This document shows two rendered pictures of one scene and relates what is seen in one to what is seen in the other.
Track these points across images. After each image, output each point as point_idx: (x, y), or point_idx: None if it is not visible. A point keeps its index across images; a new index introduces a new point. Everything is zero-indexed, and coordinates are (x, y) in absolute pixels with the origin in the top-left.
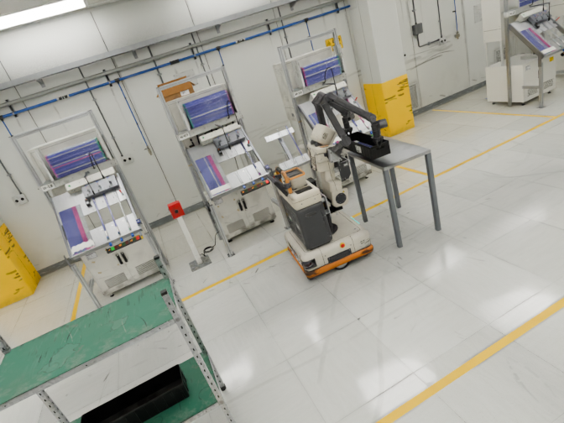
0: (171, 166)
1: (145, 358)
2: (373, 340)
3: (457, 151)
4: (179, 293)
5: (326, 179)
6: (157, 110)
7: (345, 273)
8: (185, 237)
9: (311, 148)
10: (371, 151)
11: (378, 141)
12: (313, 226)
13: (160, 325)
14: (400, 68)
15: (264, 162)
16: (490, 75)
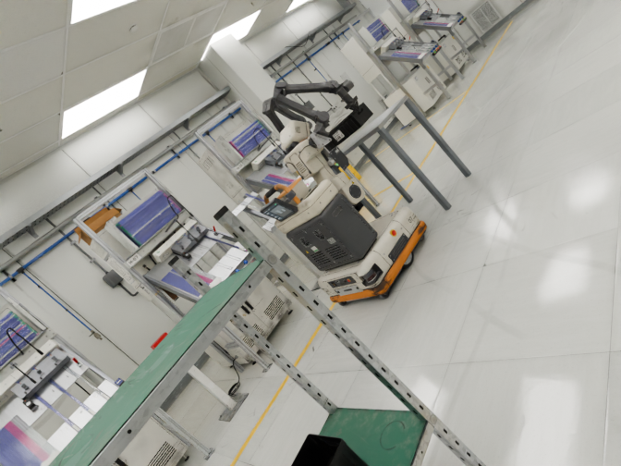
0: (134, 342)
1: None
2: (528, 257)
3: (417, 152)
4: (228, 452)
5: (326, 178)
6: (87, 283)
7: (419, 263)
8: (196, 377)
9: (291, 153)
10: (354, 117)
11: (354, 104)
12: (348, 225)
13: (248, 279)
14: None
15: None
16: (392, 104)
